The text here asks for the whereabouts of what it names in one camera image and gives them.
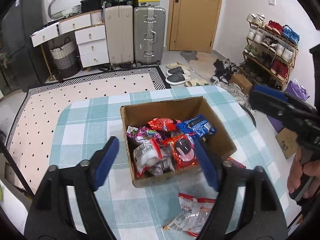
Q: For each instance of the white drawer desk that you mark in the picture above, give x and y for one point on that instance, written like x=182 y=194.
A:
x=88 y=32

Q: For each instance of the blue snack pack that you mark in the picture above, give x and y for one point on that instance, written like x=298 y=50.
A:
x=197 y=127

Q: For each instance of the black slippers pair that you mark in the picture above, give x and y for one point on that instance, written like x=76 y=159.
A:
x=177 y=76

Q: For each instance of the orange red snack pack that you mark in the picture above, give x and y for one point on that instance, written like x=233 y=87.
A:
x=230 y=162

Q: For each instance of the beige suitcase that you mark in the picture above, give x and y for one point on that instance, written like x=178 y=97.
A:
x=119 y=34

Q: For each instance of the red snack pack left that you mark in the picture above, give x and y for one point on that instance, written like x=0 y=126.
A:
x=183 y=151

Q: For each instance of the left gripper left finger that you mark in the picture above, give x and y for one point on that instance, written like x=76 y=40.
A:
x=50 y=214

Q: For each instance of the woven laundry basket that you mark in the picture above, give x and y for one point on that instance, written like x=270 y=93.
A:
x=65 y=58

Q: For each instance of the purple snack bag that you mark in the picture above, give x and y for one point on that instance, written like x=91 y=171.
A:
x=143 y=134

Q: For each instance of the wooden door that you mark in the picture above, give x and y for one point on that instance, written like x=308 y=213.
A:
x=192 y=24

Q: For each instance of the red snack pack right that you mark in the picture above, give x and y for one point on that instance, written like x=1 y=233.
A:
x=163 y=124

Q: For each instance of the patterned floor rug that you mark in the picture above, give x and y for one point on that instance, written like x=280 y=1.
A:
x=58 y=113

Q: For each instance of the silver suitcase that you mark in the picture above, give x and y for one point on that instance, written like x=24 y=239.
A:
x=148 y=34

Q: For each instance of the cardboard SF box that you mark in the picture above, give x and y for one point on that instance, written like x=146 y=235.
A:
x=151 y=163

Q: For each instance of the shoe rack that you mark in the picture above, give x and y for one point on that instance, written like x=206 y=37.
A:
x=270 y=53

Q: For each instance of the black refrigerator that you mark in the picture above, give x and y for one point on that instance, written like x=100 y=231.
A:
x=28 y=64

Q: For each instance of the silver red snack bag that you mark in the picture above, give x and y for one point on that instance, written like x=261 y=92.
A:
x=193 y=216

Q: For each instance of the oval mirror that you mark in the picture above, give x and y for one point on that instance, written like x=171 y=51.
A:
x=58 y=9

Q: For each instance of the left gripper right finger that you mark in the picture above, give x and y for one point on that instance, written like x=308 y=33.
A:
x=261 y=214

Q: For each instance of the teal plaid tablecloth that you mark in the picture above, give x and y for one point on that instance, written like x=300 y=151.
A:
x=141 y=213

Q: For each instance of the person's right hand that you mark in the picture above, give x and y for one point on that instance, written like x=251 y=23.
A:
x=311 y=169

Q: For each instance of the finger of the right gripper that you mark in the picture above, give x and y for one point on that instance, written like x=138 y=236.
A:
x=271 y=92

